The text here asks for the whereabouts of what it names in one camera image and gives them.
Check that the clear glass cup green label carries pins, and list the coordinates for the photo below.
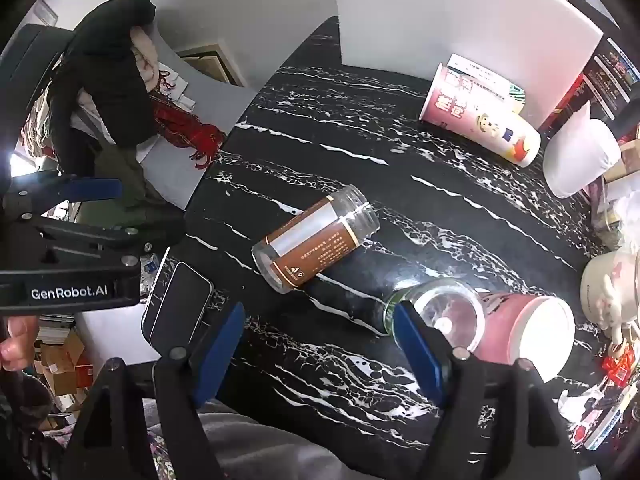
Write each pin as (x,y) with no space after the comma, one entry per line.
(450,310)

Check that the red packet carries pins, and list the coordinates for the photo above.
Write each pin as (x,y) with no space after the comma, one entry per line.
(620,362)

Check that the olive green cloth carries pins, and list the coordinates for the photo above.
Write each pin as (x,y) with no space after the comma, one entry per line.
(135,190)

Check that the person's left hand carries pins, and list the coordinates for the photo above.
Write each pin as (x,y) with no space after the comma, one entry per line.
(15,342)

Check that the clear jar brown label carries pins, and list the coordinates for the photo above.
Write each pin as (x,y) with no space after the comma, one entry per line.
(315,240)

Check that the printed booklet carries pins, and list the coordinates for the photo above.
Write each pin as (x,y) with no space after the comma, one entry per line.
(607,420)

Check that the cardboard boxes pile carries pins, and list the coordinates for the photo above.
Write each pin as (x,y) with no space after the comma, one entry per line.
(62,360)

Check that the white foam board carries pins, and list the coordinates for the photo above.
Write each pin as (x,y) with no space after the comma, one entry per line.
(450,25)

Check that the grey clothing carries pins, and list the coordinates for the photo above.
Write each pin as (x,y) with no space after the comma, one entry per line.
(250,452)

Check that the black coat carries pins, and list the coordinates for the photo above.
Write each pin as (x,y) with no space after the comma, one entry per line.
(105,80)

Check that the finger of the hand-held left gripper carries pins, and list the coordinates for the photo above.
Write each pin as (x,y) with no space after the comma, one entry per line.
(100,239)
(92,188)

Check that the cream ceramic mug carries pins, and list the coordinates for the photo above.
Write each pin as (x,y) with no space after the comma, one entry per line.
(610,282)

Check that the red plaid scarf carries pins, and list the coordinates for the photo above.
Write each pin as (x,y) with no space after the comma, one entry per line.
(187,130)

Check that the pink paper cup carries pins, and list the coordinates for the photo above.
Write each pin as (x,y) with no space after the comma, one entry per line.
(530,330)

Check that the white plastic bag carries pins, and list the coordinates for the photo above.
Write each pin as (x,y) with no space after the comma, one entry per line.
(580,152)

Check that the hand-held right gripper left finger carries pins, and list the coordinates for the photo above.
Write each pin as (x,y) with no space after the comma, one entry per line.
(220,355)

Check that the tall printed paper cup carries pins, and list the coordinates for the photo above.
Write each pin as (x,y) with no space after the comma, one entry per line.
(480,115)

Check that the black smartphone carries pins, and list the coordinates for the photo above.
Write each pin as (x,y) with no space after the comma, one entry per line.
(176,305)

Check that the dark printed box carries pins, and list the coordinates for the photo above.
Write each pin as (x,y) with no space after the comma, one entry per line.
(607,77)

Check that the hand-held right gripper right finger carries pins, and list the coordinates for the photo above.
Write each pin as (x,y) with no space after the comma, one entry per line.
(419,355)

